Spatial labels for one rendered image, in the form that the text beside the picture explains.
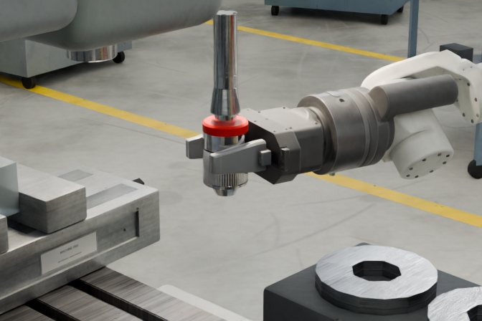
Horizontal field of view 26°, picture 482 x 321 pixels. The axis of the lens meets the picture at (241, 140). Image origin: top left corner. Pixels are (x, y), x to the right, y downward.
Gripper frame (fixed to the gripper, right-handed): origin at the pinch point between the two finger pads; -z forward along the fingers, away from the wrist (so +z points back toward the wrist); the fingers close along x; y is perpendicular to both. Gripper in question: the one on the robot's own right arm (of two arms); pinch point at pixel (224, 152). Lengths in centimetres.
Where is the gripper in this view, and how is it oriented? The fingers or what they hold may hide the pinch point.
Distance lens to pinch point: 107.6
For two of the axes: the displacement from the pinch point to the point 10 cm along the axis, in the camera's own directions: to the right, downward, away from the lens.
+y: 0.0, 9.5, 3.2
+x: 4.9, 2.8, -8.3
